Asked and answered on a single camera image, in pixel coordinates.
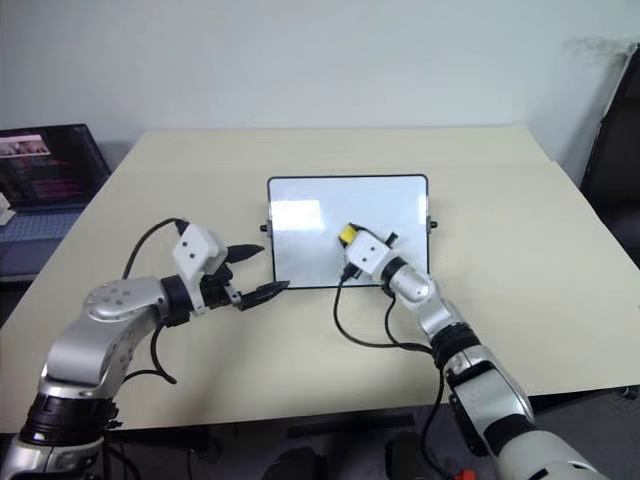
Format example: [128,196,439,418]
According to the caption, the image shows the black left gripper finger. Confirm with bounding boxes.
[238,280,292,311]
[225,243,267,267]

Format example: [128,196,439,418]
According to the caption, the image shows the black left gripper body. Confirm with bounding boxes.
[199,265,245,311]

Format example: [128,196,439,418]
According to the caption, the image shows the black framed whiteboard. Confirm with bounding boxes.
[259,173,439,291]

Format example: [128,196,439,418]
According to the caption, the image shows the open black laptop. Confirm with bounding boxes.
[0,123,113,282]

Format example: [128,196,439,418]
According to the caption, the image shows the black office chair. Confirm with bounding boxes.
[578,44,640,251]

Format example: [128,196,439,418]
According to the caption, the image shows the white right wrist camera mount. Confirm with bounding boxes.
[346,230,396,281]

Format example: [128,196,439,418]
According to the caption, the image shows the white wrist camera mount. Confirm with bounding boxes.
[171,224,227,317]
[346,230,396,281]

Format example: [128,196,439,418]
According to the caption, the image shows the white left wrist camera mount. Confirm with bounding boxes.
[171,224,227,317]

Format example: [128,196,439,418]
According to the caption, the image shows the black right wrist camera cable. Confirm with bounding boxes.
[332,267,434,354]

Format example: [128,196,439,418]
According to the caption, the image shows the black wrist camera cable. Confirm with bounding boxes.
[122,217,188,277]
[332,267,434,354]

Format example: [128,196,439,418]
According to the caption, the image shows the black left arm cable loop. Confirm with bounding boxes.
[125,319,179,386]

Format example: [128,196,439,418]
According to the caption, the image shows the black left wrist camera cable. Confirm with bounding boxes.
[122,217,188,277]

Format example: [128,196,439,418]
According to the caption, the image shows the black table frame bar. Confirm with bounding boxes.
[286,413,417,440]

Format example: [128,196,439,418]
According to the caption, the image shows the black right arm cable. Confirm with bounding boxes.
[383,292,447,469]

